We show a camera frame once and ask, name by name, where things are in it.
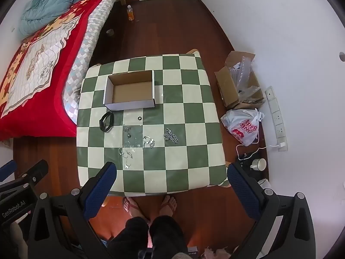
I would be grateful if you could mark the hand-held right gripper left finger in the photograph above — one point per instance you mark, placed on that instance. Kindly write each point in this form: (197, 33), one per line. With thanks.
(99, 193)

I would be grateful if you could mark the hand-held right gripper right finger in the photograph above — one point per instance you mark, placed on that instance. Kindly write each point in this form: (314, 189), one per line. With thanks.
(242, 191)

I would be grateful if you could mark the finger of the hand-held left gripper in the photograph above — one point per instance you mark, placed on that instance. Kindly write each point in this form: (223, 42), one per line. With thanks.
(6, 170)
(35, 170)

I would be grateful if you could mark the black wristband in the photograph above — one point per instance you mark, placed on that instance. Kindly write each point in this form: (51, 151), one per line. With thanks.
(103, 126)

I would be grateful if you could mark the shallow cardboard box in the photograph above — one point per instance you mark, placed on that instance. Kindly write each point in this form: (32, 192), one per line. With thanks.
(132, 93)

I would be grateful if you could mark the small black device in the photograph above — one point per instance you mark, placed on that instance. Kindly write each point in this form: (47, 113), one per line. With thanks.
(243, 160)

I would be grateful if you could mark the white cup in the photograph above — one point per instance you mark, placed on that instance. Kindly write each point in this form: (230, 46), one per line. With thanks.
(259, 163)

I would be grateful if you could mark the red flip-flop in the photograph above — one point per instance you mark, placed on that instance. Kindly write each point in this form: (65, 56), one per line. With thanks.
(161, 211)
(130, 207)

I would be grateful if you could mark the white charger plug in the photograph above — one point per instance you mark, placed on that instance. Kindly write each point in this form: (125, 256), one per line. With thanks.
(282, 144)

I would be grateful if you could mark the white plastic bag red print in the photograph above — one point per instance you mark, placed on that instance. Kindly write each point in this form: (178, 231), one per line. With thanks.
(242, 128)

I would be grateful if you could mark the pink fluffy cloth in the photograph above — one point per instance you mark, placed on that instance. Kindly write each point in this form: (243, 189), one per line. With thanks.
(217, 253)

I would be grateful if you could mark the green checked tablecloth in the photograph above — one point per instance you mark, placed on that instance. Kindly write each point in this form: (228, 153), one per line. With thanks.
(188, 140)

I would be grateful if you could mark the bed with red blanket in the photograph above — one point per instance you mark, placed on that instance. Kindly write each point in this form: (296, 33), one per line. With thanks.
(35, 91)

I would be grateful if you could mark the person's right leg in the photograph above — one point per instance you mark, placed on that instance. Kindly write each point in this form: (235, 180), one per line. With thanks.
(167, 234)

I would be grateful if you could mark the white power strip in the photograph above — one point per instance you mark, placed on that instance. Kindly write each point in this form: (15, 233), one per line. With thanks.
(276, 113)

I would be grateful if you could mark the open brown cardboard box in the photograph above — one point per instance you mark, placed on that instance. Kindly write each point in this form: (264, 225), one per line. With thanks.
(227, 86)

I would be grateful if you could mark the clear bubble wrap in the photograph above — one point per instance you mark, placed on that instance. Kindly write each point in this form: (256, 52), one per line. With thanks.
(244, 75)

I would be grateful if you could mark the bed with checked sheet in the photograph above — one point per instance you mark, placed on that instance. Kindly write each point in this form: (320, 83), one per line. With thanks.
(83, 59)

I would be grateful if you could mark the wooden table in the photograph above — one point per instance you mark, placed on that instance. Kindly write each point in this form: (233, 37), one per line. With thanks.
(193, 51)

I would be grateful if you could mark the blue quilt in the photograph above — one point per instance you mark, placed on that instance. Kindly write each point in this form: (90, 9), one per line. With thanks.
(45, 8)

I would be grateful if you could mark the orange drink bottle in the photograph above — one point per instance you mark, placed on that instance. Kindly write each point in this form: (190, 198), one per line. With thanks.
(130, 14)

